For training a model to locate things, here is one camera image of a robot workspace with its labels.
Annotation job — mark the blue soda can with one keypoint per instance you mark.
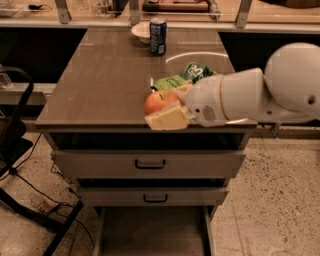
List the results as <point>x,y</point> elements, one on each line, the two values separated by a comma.
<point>158,33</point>

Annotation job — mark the grey drawer cabinet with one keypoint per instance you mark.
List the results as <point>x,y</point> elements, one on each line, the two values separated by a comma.
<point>98,103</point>

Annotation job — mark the green chip bag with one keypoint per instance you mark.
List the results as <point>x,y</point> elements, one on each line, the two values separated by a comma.
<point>192,73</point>

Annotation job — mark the white bowl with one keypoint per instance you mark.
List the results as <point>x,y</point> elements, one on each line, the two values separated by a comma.
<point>141,31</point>

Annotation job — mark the drawer with black handle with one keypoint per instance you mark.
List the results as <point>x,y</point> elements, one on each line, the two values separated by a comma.
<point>82,164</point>
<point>153,196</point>

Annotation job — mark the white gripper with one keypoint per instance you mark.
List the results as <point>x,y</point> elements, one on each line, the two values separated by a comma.
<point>204,101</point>

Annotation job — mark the black chair frame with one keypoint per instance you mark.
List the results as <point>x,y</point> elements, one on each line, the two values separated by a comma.
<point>12,147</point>

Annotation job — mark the top drawer with black handle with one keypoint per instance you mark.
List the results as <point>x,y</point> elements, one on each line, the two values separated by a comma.
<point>82,164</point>

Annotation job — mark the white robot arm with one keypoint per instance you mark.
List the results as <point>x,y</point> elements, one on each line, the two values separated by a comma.
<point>287,90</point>

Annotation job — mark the open bottom drawer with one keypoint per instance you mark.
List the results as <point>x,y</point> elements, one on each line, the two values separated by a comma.
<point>154,231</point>

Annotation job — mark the plastic water bottle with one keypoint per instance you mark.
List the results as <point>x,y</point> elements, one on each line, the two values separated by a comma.
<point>40,204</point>

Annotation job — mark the middle drawer with black handle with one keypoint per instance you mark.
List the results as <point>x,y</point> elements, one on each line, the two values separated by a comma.
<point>153,196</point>

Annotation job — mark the red apple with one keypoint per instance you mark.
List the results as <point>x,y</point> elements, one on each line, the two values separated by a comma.
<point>158,100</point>

